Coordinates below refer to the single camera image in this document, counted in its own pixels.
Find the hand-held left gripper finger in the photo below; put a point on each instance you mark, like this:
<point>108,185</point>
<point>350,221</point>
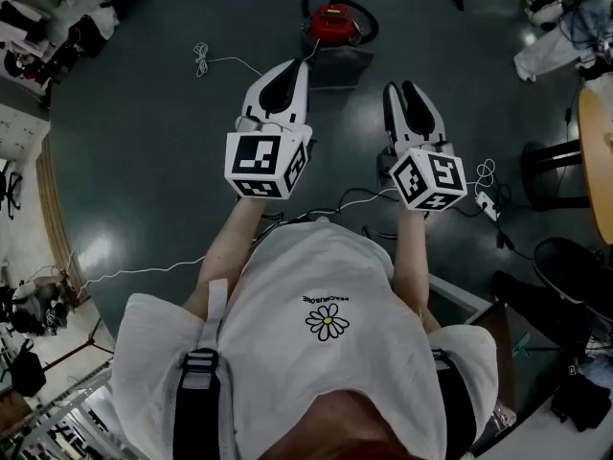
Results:
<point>302,94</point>
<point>275,86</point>

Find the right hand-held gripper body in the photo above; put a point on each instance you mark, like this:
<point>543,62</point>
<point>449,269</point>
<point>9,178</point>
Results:
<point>431,180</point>

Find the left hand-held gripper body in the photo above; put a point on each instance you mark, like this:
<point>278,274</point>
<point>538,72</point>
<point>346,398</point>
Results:
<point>251,161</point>

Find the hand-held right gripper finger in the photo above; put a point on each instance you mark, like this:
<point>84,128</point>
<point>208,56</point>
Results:
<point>393,108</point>
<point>424,110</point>

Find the person's right forearm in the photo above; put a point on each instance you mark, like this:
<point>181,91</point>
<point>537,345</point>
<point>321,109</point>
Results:
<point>412,257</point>

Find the person's left forearm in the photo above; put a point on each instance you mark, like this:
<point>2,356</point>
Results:
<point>225,252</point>

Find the white power strip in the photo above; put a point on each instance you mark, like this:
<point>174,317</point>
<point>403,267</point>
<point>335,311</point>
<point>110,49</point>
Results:
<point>488,205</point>

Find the red canister vacuum cleaner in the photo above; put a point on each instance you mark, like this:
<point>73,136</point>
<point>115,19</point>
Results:
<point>333,22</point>

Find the round wooden table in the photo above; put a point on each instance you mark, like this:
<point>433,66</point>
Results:
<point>596,161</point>

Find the black seat chair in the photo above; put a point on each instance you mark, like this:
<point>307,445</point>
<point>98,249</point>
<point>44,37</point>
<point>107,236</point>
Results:
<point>574,266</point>

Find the white flower print t-shirt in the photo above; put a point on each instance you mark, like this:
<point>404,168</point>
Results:
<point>306,362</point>

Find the black backpack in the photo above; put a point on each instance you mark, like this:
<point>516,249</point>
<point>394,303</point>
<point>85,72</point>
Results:
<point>28,369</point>

